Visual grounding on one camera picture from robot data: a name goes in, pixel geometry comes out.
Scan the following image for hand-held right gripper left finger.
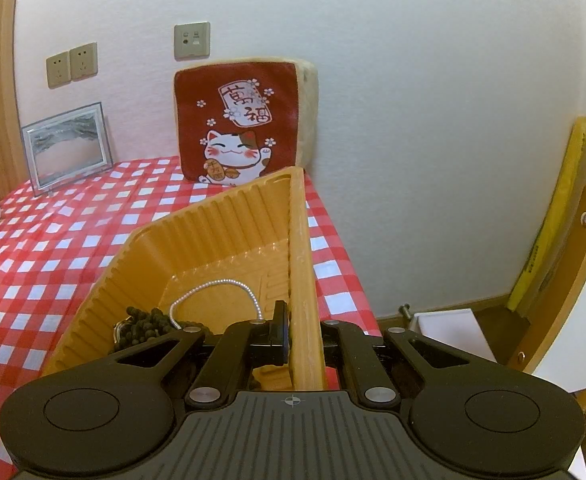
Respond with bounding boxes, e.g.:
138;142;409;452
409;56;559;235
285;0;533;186
105;301;292;411

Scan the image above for yellow flat board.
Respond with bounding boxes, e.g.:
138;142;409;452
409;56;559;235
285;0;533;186
507;116;586;313

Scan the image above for pile of wooden bead bracelets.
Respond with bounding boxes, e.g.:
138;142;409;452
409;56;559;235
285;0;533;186
124;306;174;347

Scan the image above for orange plastic tray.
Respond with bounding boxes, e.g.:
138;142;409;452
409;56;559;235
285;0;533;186
40;165;326;391

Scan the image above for beige wall data socket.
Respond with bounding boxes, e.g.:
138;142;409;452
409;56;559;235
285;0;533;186
174;21;211;60

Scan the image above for red lucky cat cushion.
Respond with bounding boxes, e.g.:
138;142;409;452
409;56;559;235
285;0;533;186
174;56;320;187

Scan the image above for red white checkered tablecloth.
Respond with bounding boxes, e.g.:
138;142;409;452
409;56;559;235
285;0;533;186
0;156;381;461

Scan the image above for white box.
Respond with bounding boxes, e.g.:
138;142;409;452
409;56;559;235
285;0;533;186
412;309;494;361

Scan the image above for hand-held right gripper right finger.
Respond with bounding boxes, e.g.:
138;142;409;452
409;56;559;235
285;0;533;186
322;319;476;409

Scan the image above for silver picture frame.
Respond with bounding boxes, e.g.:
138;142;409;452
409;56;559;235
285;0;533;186
21;101;116;196

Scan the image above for white and wooden chair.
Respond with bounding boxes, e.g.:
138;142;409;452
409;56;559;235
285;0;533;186
505;177;586;480

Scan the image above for white pearl necklace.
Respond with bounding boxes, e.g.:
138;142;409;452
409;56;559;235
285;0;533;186
169;279;267;329

